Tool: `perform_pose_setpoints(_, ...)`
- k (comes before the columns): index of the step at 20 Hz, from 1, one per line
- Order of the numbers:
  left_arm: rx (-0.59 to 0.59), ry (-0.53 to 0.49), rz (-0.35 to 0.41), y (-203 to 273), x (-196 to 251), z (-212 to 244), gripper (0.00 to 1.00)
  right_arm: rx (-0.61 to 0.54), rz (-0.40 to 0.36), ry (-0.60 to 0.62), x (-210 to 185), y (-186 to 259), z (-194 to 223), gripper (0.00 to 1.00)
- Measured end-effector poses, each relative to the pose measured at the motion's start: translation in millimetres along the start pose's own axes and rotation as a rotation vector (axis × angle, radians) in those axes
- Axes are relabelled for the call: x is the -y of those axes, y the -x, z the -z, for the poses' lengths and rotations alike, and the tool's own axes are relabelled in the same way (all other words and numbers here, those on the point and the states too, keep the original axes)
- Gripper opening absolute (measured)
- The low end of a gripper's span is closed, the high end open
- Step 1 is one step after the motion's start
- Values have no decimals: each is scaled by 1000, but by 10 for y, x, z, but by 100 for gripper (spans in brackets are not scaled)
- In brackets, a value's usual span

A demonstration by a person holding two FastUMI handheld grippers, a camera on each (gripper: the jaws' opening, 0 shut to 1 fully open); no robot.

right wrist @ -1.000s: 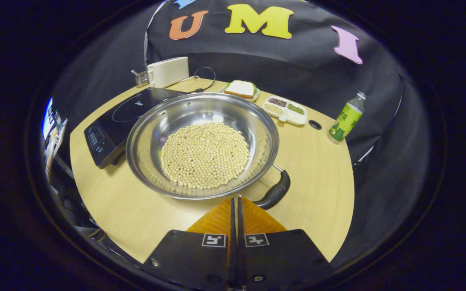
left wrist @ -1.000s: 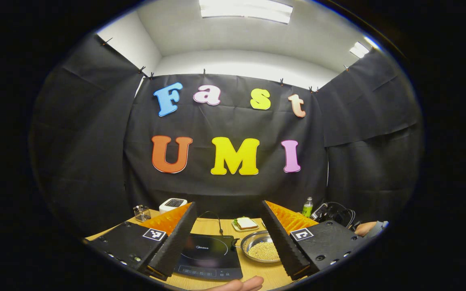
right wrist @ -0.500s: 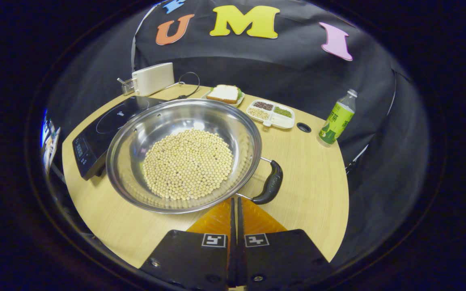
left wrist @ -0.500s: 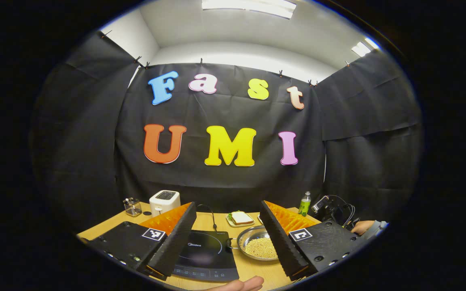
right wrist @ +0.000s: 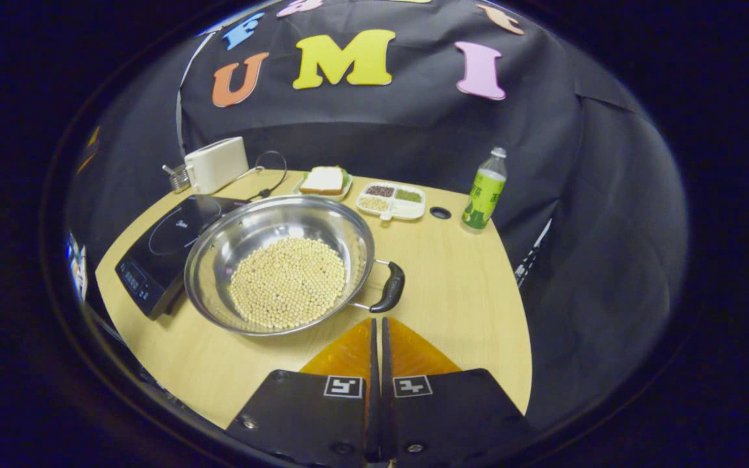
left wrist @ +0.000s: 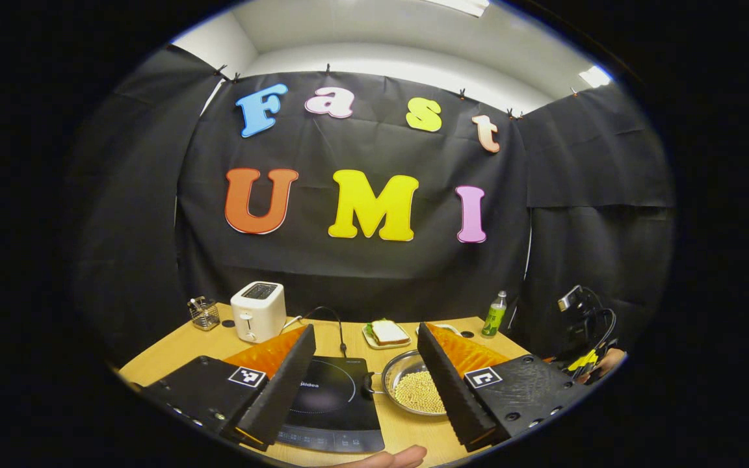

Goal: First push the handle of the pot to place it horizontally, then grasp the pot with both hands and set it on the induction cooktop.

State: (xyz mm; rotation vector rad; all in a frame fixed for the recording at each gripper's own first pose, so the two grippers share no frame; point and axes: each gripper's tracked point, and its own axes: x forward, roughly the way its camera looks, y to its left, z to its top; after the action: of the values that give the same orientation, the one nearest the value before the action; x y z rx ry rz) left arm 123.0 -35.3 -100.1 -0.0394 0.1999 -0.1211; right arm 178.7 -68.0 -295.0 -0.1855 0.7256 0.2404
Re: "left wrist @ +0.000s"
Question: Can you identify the green drink bottle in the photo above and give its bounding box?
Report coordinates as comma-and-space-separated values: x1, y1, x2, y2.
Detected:
481, 291, 508, 339

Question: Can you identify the small ceiling light panel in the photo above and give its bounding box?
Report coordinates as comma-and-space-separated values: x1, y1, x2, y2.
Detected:
578, 65, 612, 88

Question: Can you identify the sandwich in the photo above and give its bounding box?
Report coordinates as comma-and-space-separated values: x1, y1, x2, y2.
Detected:
367, 318, 410, 346

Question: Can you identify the white sandwich plate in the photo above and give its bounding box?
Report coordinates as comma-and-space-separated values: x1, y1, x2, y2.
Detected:
361, 323, 412, 350

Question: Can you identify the black power cable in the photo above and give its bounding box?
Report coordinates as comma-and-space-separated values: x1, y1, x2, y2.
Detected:
300, 305, 348, 358

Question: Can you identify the white toaster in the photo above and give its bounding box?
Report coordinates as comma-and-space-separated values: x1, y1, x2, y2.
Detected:
230, 281, 287, 343

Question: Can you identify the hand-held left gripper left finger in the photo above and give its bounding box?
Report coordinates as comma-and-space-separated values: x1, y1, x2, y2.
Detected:
140, 324, 317, 450

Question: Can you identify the large ceiling light panel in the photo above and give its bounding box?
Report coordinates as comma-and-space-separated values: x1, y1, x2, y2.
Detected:
427, 0, 491, 17

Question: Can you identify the black backdrop cloth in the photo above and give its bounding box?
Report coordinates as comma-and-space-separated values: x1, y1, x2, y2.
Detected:
69, 44, 674, 365

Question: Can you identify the black induction cooktop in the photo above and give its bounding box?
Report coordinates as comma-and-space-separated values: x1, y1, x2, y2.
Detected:
276, 356, 386, 454

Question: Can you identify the pile of yellow soybeans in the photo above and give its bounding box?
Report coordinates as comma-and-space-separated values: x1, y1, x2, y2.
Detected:
394, 370, 447, 415

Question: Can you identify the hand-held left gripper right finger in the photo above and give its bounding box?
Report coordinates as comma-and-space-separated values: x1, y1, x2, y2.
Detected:
417, 322, 593, 452

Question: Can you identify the wire utensil holder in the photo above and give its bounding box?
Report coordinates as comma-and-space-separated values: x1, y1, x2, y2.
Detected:
187, 296, 220, 332

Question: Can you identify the stainless steel pot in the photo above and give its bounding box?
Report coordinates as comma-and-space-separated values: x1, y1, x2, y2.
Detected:
361, 350, 448, 417

